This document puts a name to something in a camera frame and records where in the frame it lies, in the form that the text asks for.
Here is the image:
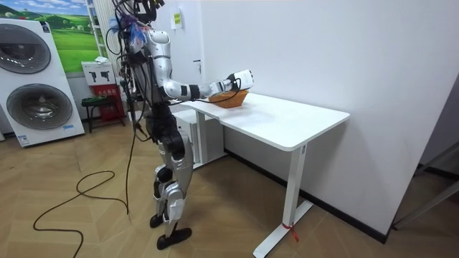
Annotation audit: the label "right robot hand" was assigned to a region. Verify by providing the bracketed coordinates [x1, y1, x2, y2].
[227, 69, 255, 91]

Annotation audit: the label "orange woven basket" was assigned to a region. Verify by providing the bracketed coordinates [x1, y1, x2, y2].
[208, 89, 250, 110]

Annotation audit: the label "white desk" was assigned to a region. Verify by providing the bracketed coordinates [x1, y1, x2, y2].
[171, 92, 351, 258]

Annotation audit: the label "white door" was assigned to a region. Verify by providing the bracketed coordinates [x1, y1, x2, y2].
[152, 0, 204, 108]

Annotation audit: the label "white low cabinet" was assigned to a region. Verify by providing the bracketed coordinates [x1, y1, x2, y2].
[171, 109, 228, 170]

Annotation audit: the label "robot body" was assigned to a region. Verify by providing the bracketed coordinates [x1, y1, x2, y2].
[116, 0, 174, 143]

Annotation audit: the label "yellow paper note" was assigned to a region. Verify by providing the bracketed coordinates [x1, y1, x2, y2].
[171, 9, 184, 30]

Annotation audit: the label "robot legs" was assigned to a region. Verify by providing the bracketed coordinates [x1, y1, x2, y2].
[146, 103, 195, 251]

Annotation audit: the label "red cabinet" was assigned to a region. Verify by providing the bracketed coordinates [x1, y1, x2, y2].
[90, 83, 126, 122]

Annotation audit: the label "black stool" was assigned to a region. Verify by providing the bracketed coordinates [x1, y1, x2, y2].
[80, 95, 127, 134]

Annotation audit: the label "white washing machine tower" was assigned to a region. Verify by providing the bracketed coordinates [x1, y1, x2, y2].
[0, 18, 86, 148]

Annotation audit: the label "cable bundle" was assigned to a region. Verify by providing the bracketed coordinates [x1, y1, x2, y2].
[104, 0, 148, 57]

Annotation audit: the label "white wall box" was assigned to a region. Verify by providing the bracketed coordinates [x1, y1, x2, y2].
[81, 60, 117, 87]

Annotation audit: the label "black floor cable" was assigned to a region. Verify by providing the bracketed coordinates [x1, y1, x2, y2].
[32, 123, 140, 258]

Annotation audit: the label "red strap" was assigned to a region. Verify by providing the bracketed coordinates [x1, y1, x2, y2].
[281, 221, 300, 244]

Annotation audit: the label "green landscape wall poster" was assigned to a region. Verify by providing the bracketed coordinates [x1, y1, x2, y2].
[0, 0, 102, 75]

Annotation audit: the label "grey metal frame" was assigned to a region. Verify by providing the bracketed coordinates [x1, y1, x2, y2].
[390, 141, 459, 231]

